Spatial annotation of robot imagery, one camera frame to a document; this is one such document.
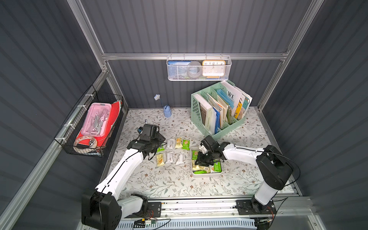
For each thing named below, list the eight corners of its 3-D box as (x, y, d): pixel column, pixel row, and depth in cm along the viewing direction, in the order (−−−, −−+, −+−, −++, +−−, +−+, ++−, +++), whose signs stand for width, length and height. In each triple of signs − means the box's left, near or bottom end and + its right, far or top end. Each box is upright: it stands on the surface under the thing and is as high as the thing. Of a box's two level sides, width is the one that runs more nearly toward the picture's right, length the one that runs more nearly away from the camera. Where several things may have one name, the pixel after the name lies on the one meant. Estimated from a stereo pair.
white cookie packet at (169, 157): (165, 163, 92) (165, 161, 90) (166, 153, 97) (166, 151, 95) (173, 163, 92) (172, 161, 90) (173, 153, 97) (173, 151, 95)
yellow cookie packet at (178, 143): (175, 148, 99) (175, 146, 97) (175, 139, 104) (175, 137, 102) (182, 148, 99) (182, 146, 97) (182, 139, 104) (182, 137, 102)
